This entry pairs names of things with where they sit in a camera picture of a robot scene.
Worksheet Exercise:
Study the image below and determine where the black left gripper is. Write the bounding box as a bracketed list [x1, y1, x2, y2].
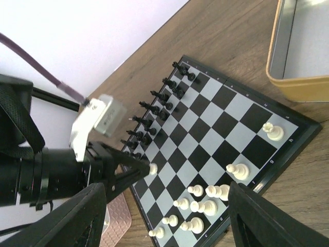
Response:
[82, 142, 150, 203]

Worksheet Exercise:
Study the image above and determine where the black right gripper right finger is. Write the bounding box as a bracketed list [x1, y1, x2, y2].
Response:
[228, 182, 328, 246]

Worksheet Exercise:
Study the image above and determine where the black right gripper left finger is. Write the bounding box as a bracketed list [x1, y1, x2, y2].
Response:
[1, 183, 106, 246]

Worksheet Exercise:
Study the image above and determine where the white chess piece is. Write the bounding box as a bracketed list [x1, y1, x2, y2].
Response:
[149, 163, 158, 175]
[205, 184, 230, 201]
[179, 217, 204, 234]
[190, 200, 217, 216]
[187, 185, 204, 197]
[262, 122, 284, 141]
[226, 163, 250, 180]
[148, 226, 165, 239]
[173, 198, 190, 210]
[162, 215, 178, 227]

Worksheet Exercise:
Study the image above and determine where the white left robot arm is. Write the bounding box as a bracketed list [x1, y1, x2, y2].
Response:
[1, 75, 154, 210]

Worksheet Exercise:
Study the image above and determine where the pink tin with pieces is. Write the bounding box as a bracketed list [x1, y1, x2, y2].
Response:
[99, 193, 132, 247]

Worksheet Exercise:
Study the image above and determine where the black chess pieces row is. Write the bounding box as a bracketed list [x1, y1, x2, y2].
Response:
[121, 61, 196, 149]

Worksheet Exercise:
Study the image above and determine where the black grey chess board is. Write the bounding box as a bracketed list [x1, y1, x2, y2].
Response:
[122, 56, 322, 246]

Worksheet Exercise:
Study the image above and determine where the yellow empty tin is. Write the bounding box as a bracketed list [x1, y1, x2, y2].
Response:
[265, 1, 328, 102]

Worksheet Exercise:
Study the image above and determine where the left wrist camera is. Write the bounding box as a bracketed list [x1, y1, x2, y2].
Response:
[69, 94, 127, 162]

